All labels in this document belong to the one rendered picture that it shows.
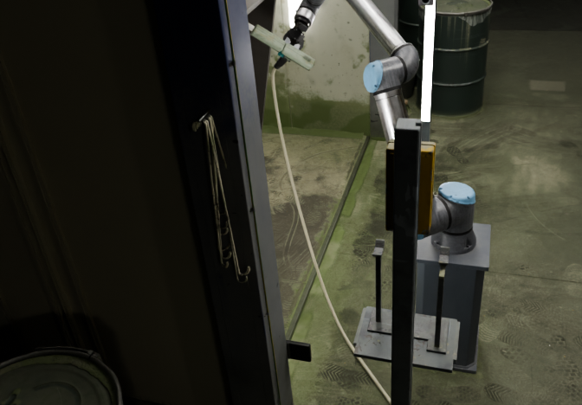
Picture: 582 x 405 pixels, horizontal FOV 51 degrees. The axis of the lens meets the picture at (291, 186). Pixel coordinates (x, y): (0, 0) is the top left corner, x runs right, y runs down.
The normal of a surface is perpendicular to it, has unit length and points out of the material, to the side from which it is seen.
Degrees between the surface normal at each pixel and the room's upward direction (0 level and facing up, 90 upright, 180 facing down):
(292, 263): 0
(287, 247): 0
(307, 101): 90
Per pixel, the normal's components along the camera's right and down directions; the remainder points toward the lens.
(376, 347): -0.08, -0.84
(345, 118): -0.29, 0.53
